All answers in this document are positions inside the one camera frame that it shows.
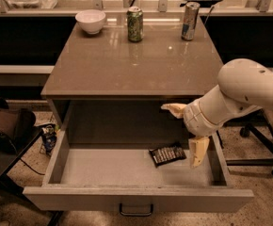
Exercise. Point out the grey cabinet with glossy top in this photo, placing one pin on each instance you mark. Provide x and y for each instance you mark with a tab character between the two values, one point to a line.
107	91

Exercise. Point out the silver blue energy drink can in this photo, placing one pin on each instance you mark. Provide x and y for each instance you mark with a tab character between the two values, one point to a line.
190	20

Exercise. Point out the dark rxbar chocolate wrapper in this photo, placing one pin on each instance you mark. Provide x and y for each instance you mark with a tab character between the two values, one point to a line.
168	154

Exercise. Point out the open grey top drawer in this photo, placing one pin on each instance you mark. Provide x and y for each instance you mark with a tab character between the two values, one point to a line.
100	179

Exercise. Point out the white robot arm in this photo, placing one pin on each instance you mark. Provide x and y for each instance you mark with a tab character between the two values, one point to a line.
243	86

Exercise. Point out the green soda can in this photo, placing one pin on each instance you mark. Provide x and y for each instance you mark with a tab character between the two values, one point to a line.
135	24

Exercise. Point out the black office chair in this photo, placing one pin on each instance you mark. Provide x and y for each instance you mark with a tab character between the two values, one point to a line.
268	142

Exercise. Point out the black metal drawer handle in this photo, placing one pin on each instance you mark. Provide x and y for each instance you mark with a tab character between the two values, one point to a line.
136	211

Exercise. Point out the white ceramic bowl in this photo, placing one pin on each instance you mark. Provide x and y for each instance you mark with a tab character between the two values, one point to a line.
91	21

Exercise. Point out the black side table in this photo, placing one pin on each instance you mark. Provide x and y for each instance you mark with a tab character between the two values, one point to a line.
9	160

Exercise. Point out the dark brown bag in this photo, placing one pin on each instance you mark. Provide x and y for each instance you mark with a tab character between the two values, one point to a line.
16	125

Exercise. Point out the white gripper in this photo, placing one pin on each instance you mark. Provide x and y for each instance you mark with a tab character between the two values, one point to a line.
194	121

